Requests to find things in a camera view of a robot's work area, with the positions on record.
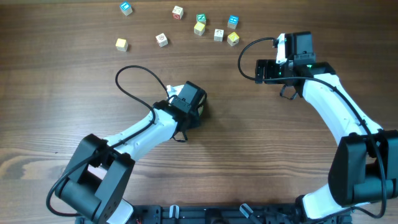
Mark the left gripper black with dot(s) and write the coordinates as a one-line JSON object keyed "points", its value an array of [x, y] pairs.
{"points": [[196, 118]]}

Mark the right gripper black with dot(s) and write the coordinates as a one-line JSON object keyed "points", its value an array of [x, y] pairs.
{"points": [[270, 65]]}

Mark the white block green edge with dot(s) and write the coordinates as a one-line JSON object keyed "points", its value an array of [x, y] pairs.
{"points": [[200, 110]]}

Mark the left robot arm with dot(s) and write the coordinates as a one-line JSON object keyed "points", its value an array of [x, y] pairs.
{"points": [[96, 177]]}

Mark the yellow block right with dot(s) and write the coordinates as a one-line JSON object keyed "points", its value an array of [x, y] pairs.
{"points": [[233, 39]]}

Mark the yellow block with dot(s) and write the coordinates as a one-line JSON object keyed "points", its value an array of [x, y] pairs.
{"points": [[233, 39], [122, 45], [199, 28]]}

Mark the white block red picture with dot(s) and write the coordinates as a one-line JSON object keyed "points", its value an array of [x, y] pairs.
{"points": [[161, 40]]}

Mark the blue block top right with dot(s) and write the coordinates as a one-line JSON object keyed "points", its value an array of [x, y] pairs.
{"points": [[233, 21]]}

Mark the yellow block centre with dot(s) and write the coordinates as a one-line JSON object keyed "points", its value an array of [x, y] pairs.
{"points": [[199, 28]]}

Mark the yellow block left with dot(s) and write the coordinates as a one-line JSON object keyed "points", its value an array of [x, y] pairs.
{"points": [[122, 45]]}

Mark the green letter N block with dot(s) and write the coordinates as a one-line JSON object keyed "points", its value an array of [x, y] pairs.
{"points": [[201, 18]]}

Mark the red-edged block top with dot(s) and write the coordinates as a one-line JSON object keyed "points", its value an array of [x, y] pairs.
{"points": [[177, 12]]}

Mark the blue letter block far left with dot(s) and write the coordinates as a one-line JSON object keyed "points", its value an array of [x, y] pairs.
{"points": [[126, 8]]}

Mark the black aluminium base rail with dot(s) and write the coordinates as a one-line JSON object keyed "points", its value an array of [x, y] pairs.
{"points": [[155, 214]]}

